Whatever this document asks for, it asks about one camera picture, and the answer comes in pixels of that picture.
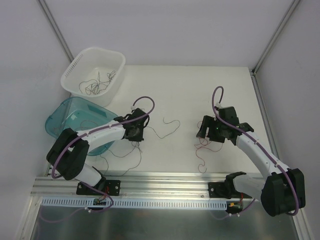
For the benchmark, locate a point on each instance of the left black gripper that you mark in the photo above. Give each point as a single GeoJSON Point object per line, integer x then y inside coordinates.
{"type": "Point", "coordinates": [139, 132]}

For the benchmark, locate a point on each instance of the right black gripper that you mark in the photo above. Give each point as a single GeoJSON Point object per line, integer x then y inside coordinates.
{"type": "Point", "coordinates": [208, 128]}

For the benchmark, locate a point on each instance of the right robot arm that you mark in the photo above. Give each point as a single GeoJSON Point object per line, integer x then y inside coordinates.
{"type": "Point", "coordinates": [282, 189]}

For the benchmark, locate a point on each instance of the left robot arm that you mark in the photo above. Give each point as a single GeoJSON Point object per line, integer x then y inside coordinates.
{"type": "Point", "coordinates": [69, 152]}

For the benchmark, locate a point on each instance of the teal transparent plastic bin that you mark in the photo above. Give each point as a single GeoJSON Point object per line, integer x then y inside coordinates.
{"type": "Point", "coordinates": [77, 114]}

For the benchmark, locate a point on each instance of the white plastic basket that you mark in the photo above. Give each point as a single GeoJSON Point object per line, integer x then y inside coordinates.
{"type": "Point", "coordinates": [95, 75]}

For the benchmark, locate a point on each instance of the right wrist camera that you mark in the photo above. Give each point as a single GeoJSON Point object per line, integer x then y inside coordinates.
{"type": "Point", "coordinates": [217, 106]}

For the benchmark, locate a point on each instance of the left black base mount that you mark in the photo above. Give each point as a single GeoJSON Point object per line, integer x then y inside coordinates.
{"type": "Point", "coordinates": [111, 187]}

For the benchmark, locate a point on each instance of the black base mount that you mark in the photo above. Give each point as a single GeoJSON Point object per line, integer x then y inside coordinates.
{"type": "Point", "coordinates": [111, 187]}
{"type": "Point", "coordinates": [219, 190]}

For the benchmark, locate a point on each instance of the aluminium rail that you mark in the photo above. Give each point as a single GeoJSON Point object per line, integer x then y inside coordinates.
{"type": "Point", "coordinates": [139, 185]}

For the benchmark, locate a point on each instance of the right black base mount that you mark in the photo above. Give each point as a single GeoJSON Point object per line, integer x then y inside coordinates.
{"type": "Point", "coordinates": [219, 190]}

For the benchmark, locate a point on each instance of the right aluminium frame post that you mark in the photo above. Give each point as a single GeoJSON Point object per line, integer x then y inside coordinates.
{"type": "Point", "coordinates": [276, 34]}

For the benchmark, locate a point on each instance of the aluminium frame post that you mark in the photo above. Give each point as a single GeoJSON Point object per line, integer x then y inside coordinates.
{"type": "Point", "coordinates": [276, 34]}
{"type": "Point", "coordinates": [55, 28]}

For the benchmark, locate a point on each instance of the left aluminium frame post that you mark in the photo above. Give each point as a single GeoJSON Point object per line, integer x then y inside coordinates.
{"type": "Point", "coordinates": [55, 28]}

